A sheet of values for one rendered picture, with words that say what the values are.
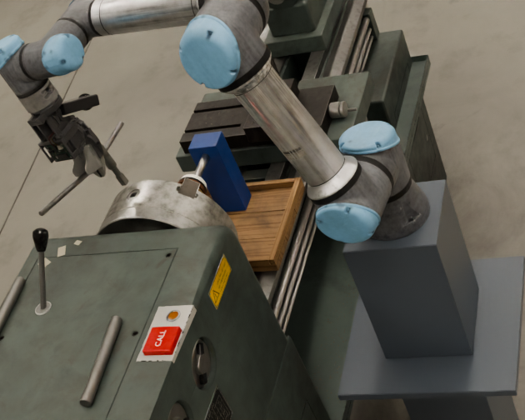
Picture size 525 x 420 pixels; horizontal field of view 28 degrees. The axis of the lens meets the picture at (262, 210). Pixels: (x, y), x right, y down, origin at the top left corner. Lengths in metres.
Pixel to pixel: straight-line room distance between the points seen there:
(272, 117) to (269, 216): 0.84
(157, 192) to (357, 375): 0.61
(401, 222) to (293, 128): 0.37
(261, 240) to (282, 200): 0.15
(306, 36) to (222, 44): 1.50
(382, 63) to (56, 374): 1.83
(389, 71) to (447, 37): 1.37
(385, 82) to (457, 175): 0.75
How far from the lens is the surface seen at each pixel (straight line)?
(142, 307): 2.05
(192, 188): 2.39
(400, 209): 2.14
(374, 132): 2.08
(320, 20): 3.34
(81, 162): 2.29
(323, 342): 2.82
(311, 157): 1.93
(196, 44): 1.82
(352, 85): 2.97
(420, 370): 2.39
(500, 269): 2.55
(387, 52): 3.53
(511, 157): 4.02
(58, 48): 2.05
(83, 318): 2.10
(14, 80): 2.16
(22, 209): 4.91
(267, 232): 2.66
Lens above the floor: 2.55
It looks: 37 degrees down
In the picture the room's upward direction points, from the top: 25 degrees counter-clockwise
